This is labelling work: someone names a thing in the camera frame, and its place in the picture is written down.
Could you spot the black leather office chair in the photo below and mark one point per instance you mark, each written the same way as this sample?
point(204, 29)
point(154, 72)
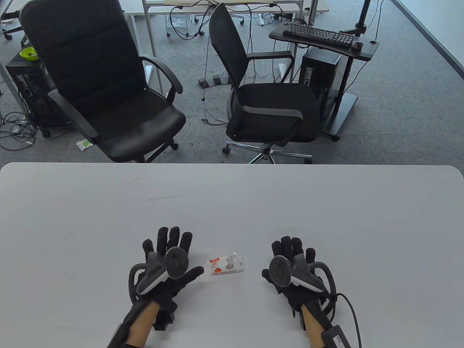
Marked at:
point(90, 54)

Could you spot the grey and black hand controller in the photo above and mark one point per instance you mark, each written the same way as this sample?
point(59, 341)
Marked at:
point(304, 275)
point(156, 272)

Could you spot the black computer tower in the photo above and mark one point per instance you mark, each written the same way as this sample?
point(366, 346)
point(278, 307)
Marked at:
point(32, 94)
point(319, 69)

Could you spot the white desk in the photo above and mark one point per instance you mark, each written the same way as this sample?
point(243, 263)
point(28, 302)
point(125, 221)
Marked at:
point(150, 36)

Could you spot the black box on wrist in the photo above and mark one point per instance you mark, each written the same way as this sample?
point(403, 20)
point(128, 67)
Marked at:
point(163, 320)

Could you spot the person's right hand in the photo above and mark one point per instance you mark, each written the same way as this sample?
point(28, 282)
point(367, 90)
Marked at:
point(286, 247)

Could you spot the white and green packet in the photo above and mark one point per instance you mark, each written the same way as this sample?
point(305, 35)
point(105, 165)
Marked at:
point(84, 145)

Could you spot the black computer mouse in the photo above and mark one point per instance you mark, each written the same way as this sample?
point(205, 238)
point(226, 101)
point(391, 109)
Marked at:
point(357, 45)

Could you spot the black keyboard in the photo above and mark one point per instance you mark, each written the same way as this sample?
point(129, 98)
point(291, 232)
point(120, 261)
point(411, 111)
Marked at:
point(315, 34)

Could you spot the person's left forearm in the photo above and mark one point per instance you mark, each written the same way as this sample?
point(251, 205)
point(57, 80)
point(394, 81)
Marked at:
point(143, 322)

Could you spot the white rolling frame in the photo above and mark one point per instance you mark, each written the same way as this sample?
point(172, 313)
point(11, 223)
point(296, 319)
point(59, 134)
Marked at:
point(168, 21)

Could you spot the black box with label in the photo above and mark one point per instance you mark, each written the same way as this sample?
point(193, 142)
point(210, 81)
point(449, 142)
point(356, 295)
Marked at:
point(335, 337)

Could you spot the person's left hand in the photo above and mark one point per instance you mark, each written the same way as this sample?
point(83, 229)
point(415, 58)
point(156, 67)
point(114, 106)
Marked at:
point(174, 237)

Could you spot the black mesh office chair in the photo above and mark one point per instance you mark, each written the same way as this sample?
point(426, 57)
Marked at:
point(275, 105)

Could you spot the person's right forearm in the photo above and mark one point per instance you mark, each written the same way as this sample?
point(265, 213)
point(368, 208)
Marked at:
point(313, 326)

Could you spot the grey power strip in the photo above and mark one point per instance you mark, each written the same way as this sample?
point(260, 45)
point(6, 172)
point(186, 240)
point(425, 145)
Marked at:
point(214, 80)

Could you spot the black rolling keyboard stand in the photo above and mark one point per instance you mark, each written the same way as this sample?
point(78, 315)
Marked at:
point(282, 34)

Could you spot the small white wet wipes pack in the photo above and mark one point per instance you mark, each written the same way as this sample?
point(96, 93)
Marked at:
point(224, 266)

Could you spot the black swivel chair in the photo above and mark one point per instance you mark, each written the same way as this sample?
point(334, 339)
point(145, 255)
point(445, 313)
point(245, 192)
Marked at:
point(7, 16)

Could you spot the green bowl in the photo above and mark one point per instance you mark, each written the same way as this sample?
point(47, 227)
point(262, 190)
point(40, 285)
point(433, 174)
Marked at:
point(29, 53)

